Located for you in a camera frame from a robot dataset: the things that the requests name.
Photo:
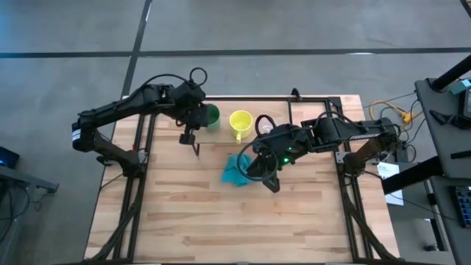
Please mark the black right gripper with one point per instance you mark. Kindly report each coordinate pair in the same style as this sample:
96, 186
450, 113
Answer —
283, 141

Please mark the black power adapter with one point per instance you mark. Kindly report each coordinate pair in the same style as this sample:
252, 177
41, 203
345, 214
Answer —
406, 154

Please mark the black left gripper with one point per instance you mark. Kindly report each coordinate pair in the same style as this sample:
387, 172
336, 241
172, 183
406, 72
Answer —
194, 116

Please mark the grey side desk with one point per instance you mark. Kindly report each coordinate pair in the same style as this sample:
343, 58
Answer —
441, 140

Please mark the green cup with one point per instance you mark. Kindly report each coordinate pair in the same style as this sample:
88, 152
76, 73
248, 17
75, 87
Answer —
214, 117

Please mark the dark tablet screen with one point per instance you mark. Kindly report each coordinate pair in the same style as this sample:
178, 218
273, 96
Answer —
468, 103

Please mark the small clear cup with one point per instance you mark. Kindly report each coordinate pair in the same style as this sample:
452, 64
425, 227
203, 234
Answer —
265, 129

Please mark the grey metal stand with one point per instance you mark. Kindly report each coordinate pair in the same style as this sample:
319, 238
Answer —
22, 180

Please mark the black handheld tool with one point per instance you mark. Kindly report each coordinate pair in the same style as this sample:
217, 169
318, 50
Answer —
456, 120

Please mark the wooden shelf black metal legs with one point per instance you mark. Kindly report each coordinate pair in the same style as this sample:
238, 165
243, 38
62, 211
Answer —
221, 137

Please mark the teal box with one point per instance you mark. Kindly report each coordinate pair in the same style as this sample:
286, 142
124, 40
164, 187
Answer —
461, 86

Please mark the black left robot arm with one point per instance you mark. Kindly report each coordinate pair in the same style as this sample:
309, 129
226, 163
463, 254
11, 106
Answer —
121, 106

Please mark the white paper sheet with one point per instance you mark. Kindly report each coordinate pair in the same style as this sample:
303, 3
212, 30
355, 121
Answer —
388, 171

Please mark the black device blue light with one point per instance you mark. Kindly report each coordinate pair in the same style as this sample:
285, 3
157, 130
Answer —
9, 158

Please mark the silver metal bracket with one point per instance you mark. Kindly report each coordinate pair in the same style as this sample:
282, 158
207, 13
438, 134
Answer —
340, 157

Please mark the black caster wheel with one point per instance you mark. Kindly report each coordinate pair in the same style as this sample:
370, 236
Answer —
431, 247

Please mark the black slanted pole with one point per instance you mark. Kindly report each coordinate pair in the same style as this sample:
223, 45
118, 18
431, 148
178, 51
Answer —
450, 73

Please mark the black metal beam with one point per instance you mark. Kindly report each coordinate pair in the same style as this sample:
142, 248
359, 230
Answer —
412, 174

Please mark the black aluminium table frame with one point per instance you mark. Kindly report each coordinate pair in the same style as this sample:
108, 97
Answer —
335, 102

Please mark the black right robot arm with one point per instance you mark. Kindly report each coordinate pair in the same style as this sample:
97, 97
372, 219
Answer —
353, 132

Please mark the black flat bar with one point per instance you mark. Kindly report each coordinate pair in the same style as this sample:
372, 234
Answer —
461, 154

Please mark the yellow mug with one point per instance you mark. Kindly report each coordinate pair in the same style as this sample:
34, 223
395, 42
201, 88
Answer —
241, 127

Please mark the grey desk with keyboard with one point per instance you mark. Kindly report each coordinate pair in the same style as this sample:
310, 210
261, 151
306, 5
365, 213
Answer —
460, 246

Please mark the black clamp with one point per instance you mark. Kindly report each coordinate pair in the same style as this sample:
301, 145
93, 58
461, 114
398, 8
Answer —
295, 94

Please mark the teal cloth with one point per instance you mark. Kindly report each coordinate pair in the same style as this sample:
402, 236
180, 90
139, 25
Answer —
232, 174

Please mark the black keyboard coloured keys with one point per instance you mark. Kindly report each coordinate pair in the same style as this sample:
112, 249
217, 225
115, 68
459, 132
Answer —
463, 206

